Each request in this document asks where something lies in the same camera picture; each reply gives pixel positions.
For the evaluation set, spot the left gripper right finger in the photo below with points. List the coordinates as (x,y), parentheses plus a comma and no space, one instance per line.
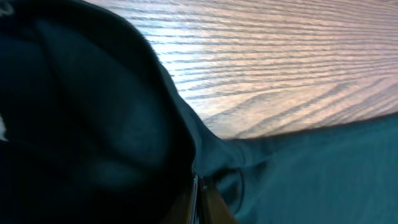
(212,208)

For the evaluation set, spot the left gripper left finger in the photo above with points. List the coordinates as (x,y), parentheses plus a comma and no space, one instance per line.
(184,208)

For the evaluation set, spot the black t-shirt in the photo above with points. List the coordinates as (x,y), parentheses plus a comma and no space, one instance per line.
(93,130)

